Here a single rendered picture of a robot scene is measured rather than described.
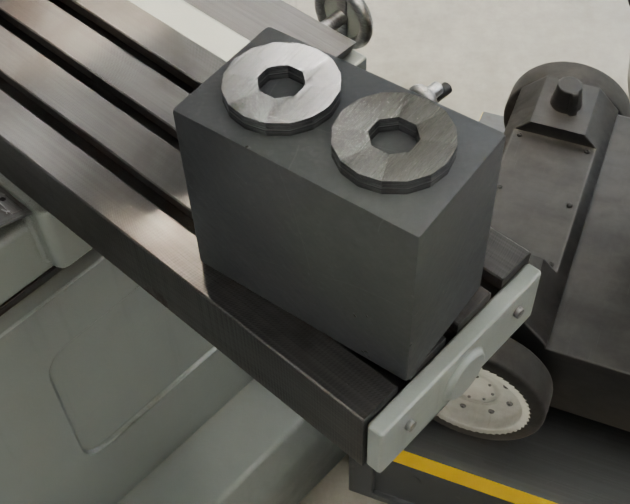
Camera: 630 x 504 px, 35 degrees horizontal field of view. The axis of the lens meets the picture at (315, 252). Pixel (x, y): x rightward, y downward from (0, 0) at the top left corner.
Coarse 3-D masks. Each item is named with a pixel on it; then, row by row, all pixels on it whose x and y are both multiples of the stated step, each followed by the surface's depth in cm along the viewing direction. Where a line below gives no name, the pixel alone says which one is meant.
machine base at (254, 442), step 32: (256, 384) 167; (224, 416) 164; (256, 416) 164; (288, 416) 163; (192, 448) 160; (224, 448) 160; (256, 448) 160; (288, 448) 162; (320, 448) 168; (160, 480) 157; (192, 480) 157; (224, 480) 157; (256, 480) 159; (288, 480) 164; (320, 480) 175
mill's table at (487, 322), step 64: (0, 0) 114; (64, 0) 115; (128, 0) 113; (0, 64) 107; (64, 64) 110; (128, 64) 106; (192, 64) 106; (0, 128) 101; (64, 128) 104; (128, 128) 100; (64, 192) 97; (128, 192) 95; (128, 256) 95; (192, 256) 90; (512, 256) 89; (192, 320) 93; (256, 320) 85; (512, 320) 90; (320, 384) 81; (384, 384) 81; (448, 384) 85; (384, 448) 82
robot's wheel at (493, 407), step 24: (504, 360) 123; (528, 360) 124; (480, 384) 130; (504, 384) 125; (528, 384) 123; (552, 384) 128; (456, 408) 137; (480, 408) 134; (504, 408) 132; (528, 408) 127; (480, 432) 136; (504, 432) 133; (528, 432) 131
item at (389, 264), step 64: (256, 64) 76; (320, 64) 76; (192, 128) 75; (256, 128) 73; (320, 128) 73; (384, 128) 72; (448, 128) 71; (192, 192) 82; (256, 192) 75; (320, 192) 70; (384, 192) 69; (448, 192) 69; (256, 256) 82; (320, 256) 76; (384, 256) 71; (448, 256) 74; (320, 320) 83; (384, 320) 76; (448, 320) 83
